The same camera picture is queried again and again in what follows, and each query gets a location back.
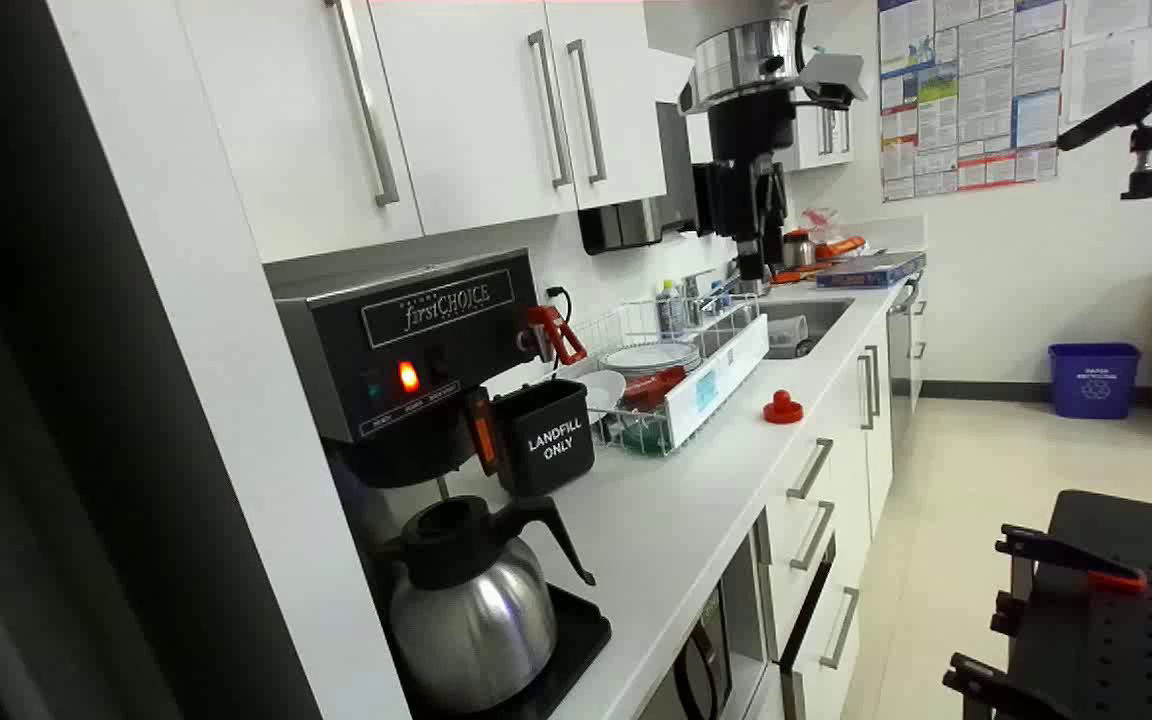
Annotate steel kitchen sink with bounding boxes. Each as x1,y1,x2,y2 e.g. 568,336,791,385
746,292,858,363

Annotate black perforated robot table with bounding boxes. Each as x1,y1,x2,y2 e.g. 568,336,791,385
938,488,1152,720

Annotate steel cabinet door handle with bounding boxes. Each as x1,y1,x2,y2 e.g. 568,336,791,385
854,341,889,435

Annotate blue recycling bin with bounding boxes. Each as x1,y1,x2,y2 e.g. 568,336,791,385
1045,341,1142,425

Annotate white wire dish rack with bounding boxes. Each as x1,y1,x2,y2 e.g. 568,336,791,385
592,298,776,459

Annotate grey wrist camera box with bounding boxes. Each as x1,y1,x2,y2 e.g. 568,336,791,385
789,52,873,114

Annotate small white wall cabinet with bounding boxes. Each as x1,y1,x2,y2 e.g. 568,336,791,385
789,93,858,177

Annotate red item in rack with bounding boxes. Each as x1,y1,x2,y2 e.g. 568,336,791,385
614,363,686,414

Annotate orange red tool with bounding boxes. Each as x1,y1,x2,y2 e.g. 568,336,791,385
773,230,873,288

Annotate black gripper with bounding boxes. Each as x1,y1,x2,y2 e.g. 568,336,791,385
686,83,798,288

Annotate white upper cabinet door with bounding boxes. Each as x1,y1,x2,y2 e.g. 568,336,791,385
171,0,428,268
367,0,579,238
541,0,673,215

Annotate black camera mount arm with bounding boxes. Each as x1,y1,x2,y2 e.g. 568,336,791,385
1051,24,1152,204

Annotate black paper towel dispenser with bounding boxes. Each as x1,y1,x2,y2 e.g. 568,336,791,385
577,96,705,260

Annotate colourful wall notice posters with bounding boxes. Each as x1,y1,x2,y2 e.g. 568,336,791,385
873,0,1072,208

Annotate built-in black microwave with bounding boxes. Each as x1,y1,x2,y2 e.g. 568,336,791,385
636,511,785,720

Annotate black steel coffee maker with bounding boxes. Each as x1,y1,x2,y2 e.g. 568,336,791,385
271,248,614,720

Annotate white tall side panel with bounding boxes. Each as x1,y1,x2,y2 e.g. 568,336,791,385
43,0,414,720

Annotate pale wall paper sheets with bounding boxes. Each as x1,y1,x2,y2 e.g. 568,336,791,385
1063,0,1152,133

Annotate black clamp red handle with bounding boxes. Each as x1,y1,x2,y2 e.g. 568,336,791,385
991,518,1152,600

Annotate long steel cabinet handle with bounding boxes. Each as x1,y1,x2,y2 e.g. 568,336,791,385
565,34,613,186
524,27,577,190
324,0,403,211

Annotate clear bottles by sink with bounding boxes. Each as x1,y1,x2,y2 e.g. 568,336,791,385
653,275,705,342

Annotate dark refrigerator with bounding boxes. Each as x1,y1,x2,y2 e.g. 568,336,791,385
0,0,326,720

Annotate blue flat tray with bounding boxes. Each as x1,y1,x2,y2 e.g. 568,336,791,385
813,257,922,292

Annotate white lower cabinet run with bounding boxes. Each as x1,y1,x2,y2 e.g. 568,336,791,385
633,273,931,720

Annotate steel drawer handle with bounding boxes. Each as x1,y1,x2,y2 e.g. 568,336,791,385
789,494,841,576
785,430,841,504
814,585,863,675

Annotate steel coffee carafe black lid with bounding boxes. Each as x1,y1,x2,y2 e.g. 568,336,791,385
370,490,599,720

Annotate white plate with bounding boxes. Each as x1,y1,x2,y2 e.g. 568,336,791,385
595,341,696,375

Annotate black landfill only bin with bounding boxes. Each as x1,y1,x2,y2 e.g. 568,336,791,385
482,375,599,499

